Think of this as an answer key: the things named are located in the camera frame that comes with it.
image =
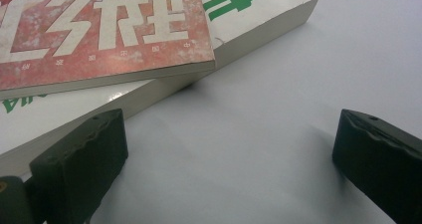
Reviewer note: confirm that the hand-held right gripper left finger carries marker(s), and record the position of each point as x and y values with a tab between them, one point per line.
79	171

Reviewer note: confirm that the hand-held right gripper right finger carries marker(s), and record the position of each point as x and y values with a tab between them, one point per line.
381	164

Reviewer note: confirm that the red-brown cover magazine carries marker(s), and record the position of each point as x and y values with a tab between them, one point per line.
99	28

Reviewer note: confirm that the white green-lettered magazine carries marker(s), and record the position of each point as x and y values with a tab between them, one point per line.
258	21

